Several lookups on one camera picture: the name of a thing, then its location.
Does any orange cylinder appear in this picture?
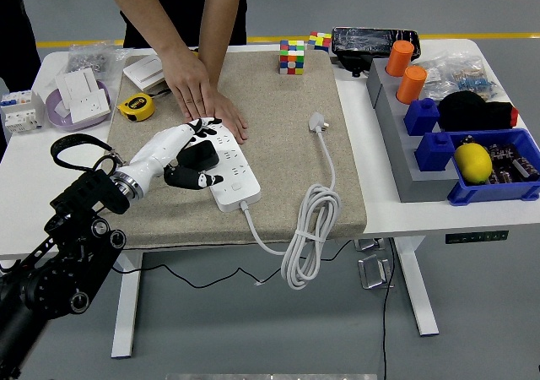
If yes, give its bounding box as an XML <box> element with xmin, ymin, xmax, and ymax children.
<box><xmin>385</xmin><ymin>40</ymin><xmax>415</xmax><ymax>78</ymax></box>
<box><xmin>395</xmin><ymin>65</ymin><xmax>429</xmax><ymax>106</ymax></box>

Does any small Rubik's cube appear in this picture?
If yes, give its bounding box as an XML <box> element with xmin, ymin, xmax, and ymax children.
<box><xmin>306</xmin><ymin>31</ymin><xmax>332</xmax><ymax>54</ymax></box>

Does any purple bowl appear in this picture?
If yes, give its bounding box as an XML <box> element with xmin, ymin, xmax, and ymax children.
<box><xmin>45</xmin><ymin>79</ymin><xmax>113</xmax><ymax>133</ymax></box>

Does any black floor cable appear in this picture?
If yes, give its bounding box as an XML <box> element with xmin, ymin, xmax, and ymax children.
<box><xmin>381</xmin><ymin>238</ymin><xmax>397</xmax><ymax>380</ymax></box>

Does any white power strip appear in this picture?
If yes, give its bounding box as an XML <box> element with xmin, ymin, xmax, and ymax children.
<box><xmin>192</xmin><ymin>120</ymin><xmax>262</xmax><ymax>212</ymax></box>

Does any white socket panel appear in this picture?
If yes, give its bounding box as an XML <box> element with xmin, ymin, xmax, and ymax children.
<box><xmin>69</xmin><ymin>88</ymin><xmax>111</xmax><ymax>124</ymax></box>

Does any white power strip cord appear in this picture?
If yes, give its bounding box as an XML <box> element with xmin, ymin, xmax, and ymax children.
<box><xmin>240</xmin><ymin>111</ymin><xmax>342</xmax><ymax>290</ymax></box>

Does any black capacitors pile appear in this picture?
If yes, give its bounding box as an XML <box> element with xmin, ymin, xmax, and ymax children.
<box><xmin>484</xmin><ymin>143</ymin><xmax>540</xmax><ymax>186</ymax></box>

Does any black wrapped box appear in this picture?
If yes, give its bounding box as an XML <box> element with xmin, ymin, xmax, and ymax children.
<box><xmin>331</xmin><ymin>26</ymin><xmax>422</xmax><ymax>77</ymax></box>

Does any white circuit breaker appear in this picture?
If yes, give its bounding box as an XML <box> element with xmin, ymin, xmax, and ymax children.
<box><xmin>0</xmin><ymin>89</ymin><xmax>46</xmax><ymax>134</ymax></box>

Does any yellow lemon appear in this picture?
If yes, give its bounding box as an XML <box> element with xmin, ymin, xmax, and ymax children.
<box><xmin>453</xmin><ymin>142</ymin><xmax>494</xmax><ymax>186</ymax></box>

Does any person's left hand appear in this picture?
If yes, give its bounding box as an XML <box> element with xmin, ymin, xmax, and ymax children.
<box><xmin>210</xmin><ymin>91</ymin><xmax>249</xmax><ymax>144</ymax></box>

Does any white switch panel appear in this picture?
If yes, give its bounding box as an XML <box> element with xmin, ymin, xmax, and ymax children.
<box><xmin>56</xmin><ymin>67</ymin><xmax>100</xmax><ymax>102</ymax></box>

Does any grey-brown mat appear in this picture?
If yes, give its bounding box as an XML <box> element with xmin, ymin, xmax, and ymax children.
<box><xmin>103</xmin><ymin>50</ymin><xmax>368</xmax><ymax>249</ymax></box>

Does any blue plastic bin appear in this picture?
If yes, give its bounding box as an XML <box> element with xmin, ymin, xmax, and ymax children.
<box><xmin>446</xmin><ymin>128</ymin><xmax>540</xmax><ymax>207</ymax></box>

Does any black cloth bundle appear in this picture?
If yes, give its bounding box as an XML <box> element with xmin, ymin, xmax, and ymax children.
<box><xmin>437</xmin><ymin>90</ymin><xmax>519</xmax><ymax>133</ymax></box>

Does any silver metal bracket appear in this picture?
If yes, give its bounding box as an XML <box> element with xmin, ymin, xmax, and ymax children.
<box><xmin>354</xmin><ymin>238</ymin><xmax>387</xmax><ymax>253</ymax></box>
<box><xmin>357</xmin><ymin>253</ymin><xmax>396</xmax><ymax>291</ymax></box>

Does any white wall switch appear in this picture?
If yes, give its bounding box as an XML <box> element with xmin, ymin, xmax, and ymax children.
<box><xmin>122</xmin><ymin>54</ymin><xmax>166</xmax><ymax>92</ymax></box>

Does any large Rubik's cube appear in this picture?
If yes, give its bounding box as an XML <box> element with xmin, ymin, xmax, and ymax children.
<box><xmin>278</xmin><ymin>39</ymin><xmax>305</xmax><ymax>76</ymax></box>

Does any clear bag of screws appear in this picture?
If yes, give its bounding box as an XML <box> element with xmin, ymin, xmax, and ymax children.
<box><xmin>67</xmin><ymin>41</ymin><xmax>130</xmax><ymax>81</ymax></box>

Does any clear bag of parts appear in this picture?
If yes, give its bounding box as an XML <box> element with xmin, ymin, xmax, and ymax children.
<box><xmin>415</xmin><ymin>52</ymin><xmax>505</xmax><ymax>102</ymax></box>

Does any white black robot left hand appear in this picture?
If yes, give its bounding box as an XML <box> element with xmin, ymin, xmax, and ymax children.
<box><xmin>121</xmin><ymin>117</ymin><xmax>224</xmax><ymax>192</ymax></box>

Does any black plug with cord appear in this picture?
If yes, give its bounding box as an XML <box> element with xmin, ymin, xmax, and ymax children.
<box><xmin>110</xmin><ymin>139</ymin><xmax>283</xmax><ymax>290</ymax></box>

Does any blue plastic block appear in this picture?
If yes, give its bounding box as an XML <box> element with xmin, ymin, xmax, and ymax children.
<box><xmin>413</xmin><ymin>131</ymin><xmax>456</xmax><ymax>173</ymax></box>
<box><xmin>403</xmin><ymin>97</ymin><xmax>441</xmax><ymax>137</ymax></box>

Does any person's right hand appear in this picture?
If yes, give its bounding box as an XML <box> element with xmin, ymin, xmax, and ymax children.
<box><xmin>160</xmin><ymin>46</ymin><xmax>213</xmax><ymax>122</ymax></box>

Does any grey stepped block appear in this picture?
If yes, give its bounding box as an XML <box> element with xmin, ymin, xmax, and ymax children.
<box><xmin>365</xmin><ymin>57</ymin><xmax>461</xmax><ymax>204</ymax></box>

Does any white table leg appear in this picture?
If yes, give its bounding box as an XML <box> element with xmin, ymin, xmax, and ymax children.
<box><xmin>390</xmin><ymin>236</ymin><xmax>440</xmax><ymax>338</ymax></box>
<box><xmin>111</xmin><ymin>251</ymin><xmax>144</xmax><ymax>360</ymax></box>

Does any black table control panel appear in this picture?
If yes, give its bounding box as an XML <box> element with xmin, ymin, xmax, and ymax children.
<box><xmin>445</xmin><ymin>230</ymin><xmax>510</xmax><ymax>245</ymax></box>

